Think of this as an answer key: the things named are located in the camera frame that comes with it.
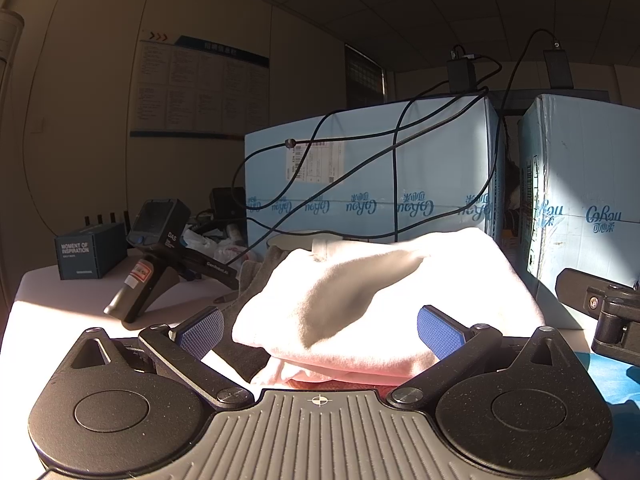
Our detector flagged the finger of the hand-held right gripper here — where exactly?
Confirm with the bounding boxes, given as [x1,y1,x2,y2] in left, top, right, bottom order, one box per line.
[555,267,640,361]

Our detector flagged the small black box device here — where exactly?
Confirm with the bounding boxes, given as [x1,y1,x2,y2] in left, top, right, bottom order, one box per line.
[209,186,247,222]

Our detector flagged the black router with antennas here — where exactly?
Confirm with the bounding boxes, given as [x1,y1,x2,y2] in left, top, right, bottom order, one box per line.
[82,211,132,229]

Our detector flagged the white air conditioner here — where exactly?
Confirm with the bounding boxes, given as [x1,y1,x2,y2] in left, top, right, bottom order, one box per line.
[0,9,26,63]

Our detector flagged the white sweatshirt with crown print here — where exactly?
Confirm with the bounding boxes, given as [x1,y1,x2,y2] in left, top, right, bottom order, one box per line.
[231,226,547,387]

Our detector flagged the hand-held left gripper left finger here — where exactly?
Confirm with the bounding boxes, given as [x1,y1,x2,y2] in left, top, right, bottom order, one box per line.
[60,306,256,409]

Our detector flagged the wall notice board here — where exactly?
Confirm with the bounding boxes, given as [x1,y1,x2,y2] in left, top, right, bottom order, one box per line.
[129,29,271,139]

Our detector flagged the white plastic bags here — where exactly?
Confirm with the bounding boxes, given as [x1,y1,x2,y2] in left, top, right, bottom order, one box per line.
[181,217,263,263]

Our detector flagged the black power adapter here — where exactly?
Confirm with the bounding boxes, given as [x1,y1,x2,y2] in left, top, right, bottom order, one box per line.
[446,45,477,93]

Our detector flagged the small dark blue box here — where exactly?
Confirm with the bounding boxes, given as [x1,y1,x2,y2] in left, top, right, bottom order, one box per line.
[54,223,129,281]

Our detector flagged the blue and pink printed mat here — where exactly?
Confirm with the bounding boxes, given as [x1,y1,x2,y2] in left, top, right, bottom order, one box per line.
[574,351,640,406]

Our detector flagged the dark wall window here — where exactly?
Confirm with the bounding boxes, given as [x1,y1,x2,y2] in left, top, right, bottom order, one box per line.
[344,43,387,109]

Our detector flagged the large light blue cardboard box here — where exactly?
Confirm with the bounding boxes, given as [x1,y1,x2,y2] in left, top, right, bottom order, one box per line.
[517,93,640,293]

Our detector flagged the flat black device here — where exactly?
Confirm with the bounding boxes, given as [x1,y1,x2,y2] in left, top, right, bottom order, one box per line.
[543,42,574,89]

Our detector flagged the black cable with ferrite bead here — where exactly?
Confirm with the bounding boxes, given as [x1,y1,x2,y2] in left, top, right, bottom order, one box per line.
[231,52,502,261]

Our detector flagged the spare hand-held gripper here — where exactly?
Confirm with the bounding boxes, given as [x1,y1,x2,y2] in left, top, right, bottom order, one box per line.
[103,198,239,324]

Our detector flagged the light blue box with label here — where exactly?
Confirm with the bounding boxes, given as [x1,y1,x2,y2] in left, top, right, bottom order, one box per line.
[244,91,507,257]

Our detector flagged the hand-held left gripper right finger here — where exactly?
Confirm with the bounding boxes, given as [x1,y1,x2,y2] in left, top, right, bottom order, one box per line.
[386,304,598,409]

